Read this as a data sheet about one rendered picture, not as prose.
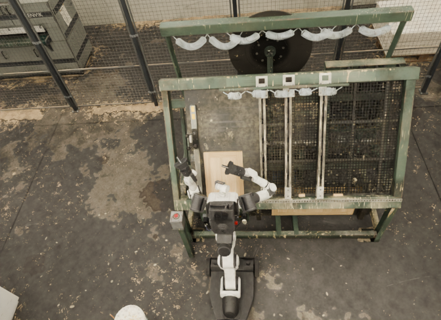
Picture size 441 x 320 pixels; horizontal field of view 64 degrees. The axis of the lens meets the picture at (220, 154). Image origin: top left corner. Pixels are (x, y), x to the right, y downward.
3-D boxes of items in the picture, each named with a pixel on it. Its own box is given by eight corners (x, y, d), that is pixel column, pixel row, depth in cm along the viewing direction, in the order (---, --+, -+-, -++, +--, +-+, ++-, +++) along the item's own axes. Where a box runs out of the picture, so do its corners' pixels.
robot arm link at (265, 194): (279, 193, 313) (262, 200, 299) (270, 198, 323) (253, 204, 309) (274, 181, 316) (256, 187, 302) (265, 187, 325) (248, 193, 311)
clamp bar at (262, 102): (258, 196, 350) (259, 207, 328) (255, 75, 312) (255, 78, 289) (269, 196, 349) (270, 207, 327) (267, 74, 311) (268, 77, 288)
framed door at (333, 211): (272, 213, 408) (272, 215, 407) (272, 187, 365) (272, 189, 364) (352, 212, 398) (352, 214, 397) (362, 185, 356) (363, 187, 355)
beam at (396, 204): (176, 205, 369) (174, 210, 359) (175, 195, 365) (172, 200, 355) (396, 202, 346) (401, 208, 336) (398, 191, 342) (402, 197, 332)
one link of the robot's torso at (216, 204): (243, 240, 296) (241, 205, 279) (203, 240, 299) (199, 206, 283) (244, 218, 322) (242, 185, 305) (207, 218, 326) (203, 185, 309)
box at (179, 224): (172, 230, 351) (169, 221, 337) (174, 220, 359) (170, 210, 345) (184, 230, 350) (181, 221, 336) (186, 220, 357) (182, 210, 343)
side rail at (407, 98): (389, 192, 343) (393, 197, 333) (401, 77, 307) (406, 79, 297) (398, 191, 342) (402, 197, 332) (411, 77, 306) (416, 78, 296)
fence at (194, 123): (198, 197, 357) (197, 199, 353) (190, 104, 326) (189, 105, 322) (203, 197, 357) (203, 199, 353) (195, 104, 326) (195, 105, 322)
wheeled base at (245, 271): (257, 324, 356) (256, 315, 330) (206, 323, 362) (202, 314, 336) (256, 263, 396) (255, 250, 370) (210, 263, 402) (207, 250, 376)
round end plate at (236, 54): (231, 86, 372) (224, 16, 310) (231, 83, 375) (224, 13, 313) (308, 83, 363) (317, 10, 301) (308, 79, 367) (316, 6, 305)
